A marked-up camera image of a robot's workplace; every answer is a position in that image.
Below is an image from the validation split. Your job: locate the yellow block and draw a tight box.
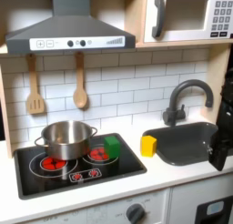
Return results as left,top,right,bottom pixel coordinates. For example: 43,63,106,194
139,135,158,158

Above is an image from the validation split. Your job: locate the green block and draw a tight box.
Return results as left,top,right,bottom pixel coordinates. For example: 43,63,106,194
103,135,121,159

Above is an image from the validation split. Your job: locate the dark grey sink basin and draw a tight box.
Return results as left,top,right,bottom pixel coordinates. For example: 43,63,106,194
142,121,219,167

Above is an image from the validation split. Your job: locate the dark grey tap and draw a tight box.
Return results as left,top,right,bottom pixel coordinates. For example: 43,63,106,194
162,78,215,127

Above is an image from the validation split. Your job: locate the black dishwasher panel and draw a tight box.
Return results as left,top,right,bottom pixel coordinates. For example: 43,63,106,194
194,195,233,224

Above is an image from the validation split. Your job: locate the black oven knob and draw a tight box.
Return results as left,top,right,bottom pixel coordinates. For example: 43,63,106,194
126,203,147,224

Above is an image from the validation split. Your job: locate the white toy microwave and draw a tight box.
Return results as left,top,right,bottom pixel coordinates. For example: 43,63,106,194
143,0,233,44

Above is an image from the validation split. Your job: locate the black stove top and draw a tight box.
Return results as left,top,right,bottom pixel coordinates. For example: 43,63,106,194
13,132,148,200

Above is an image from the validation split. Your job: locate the steel pot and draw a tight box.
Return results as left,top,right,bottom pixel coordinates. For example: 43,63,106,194
34,120,98,161

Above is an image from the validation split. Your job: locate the wooden spoon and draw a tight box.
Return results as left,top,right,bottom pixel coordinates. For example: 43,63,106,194
72,51,89,109

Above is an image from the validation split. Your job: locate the grey extractor hood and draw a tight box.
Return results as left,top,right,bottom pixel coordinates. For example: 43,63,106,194
5,0,137,56

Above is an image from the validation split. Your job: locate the slotted wooden spatula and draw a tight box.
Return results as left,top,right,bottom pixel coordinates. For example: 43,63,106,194
25,53,46,116

